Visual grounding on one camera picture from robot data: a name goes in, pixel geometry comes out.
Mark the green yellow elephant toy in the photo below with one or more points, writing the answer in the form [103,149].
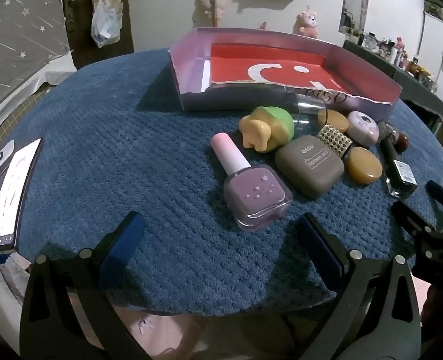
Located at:
[274,120]

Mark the smartphone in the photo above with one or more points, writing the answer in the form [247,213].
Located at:
[9,195]

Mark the row of small bottles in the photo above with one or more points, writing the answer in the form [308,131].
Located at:
[398,48]

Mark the lilac round case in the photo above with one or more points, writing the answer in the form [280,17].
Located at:
[362,127]

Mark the clear plastic cup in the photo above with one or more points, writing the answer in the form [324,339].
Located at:
[307,116]

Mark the white fridge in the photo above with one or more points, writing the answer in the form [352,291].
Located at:
[431,37]

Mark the black nail polish bottle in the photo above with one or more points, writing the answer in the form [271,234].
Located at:
[401,174]

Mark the purple nail polish bottle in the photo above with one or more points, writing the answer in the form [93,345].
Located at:
[253,191]

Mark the tan round disc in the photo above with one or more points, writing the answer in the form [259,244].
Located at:
[364,165]
[334,120]

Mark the white orange stick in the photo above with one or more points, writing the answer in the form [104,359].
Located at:
[214,7]

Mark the blue blanket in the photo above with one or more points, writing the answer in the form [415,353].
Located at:
[112,157]

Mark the white plastic sheet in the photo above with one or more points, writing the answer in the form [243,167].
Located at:
[26,90]

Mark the studded metal cuff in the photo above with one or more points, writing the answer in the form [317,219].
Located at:
[334,140]

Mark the pink cardboard box red bottom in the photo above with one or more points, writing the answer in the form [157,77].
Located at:
[244,60]

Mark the grey eyeshadow case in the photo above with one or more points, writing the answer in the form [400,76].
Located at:
[307,168]

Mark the hanging plastic bag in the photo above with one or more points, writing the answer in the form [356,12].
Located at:
[103,26]

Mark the pale pink plush toy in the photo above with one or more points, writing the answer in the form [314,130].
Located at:
[206,3]

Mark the clear bottle brown round cap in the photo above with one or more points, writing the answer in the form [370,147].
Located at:
[401,140]

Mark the person's pink clothing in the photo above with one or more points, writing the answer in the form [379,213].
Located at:
[169,330]

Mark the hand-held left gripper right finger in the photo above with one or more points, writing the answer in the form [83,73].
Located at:
[319,240]

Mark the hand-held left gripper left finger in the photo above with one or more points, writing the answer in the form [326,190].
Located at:
[129,240]

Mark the dark brown door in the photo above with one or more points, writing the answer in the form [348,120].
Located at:
[79,45]

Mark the dark camouflage bag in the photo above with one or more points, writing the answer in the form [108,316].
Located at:
[437,7]

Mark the cluttered side table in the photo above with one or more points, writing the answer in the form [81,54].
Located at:
[413,86]

